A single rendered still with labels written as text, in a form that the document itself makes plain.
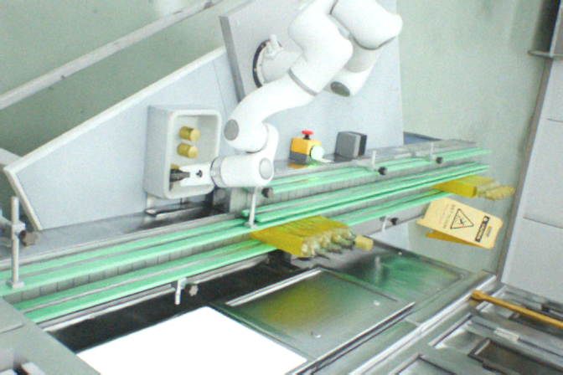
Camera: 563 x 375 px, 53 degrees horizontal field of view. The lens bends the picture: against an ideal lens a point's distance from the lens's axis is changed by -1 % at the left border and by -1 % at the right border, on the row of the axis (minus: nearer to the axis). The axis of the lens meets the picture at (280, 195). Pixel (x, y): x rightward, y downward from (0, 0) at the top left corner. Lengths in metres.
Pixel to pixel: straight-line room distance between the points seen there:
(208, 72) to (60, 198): 0.52
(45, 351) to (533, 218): 7.07
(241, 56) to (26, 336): 1.16
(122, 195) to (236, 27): 0.54
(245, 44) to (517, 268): 6.33
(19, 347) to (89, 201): 0.87
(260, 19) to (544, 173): 5.96
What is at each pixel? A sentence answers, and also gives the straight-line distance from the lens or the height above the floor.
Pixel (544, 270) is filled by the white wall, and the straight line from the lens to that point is 7.55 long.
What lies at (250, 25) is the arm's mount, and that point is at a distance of 1.65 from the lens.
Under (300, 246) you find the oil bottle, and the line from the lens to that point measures 1.55.
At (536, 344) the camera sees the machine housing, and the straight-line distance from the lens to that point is 1.71.
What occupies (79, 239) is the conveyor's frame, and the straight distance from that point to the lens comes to 1.32.
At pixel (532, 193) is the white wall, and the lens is 7.41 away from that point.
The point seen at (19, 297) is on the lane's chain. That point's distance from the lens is 1.26.
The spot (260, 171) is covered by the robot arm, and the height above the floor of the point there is 1.10.
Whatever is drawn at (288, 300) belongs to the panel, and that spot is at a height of 1.09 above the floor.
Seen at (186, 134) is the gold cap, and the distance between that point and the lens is 1.50.
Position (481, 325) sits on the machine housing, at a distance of 1.74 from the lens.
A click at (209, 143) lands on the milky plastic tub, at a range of 1.54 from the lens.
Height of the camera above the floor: 1.89
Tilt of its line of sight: 36 degrees down
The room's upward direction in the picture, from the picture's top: 108 degrees clockwise
